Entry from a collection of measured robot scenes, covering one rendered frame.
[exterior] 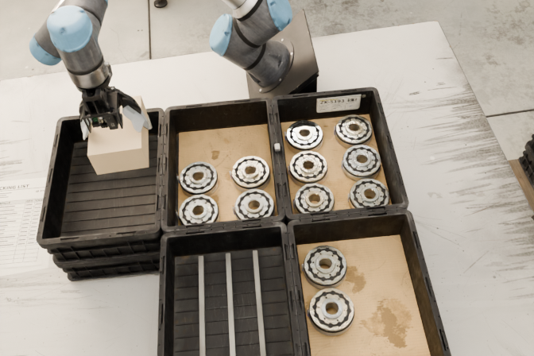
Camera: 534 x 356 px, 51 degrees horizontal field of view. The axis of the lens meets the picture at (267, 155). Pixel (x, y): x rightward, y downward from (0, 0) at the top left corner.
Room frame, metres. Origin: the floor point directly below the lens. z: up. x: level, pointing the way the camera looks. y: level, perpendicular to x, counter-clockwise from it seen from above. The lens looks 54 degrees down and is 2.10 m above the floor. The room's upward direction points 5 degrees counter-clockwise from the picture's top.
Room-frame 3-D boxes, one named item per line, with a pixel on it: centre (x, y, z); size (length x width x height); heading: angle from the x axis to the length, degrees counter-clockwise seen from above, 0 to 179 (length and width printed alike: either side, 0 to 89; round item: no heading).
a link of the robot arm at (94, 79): (0.82, 0.34, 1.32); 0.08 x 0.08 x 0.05
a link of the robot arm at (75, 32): (0.82, 0.34, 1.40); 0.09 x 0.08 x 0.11; 175
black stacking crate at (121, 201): (0.85, 0.42, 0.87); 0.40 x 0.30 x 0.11; 1
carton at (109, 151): (0.84, 0.34, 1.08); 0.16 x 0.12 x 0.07; 4
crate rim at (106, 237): (0.85, 0.42, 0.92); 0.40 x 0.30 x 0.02; 1
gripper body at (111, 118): (0.81, 0.34, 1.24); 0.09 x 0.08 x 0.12; 4
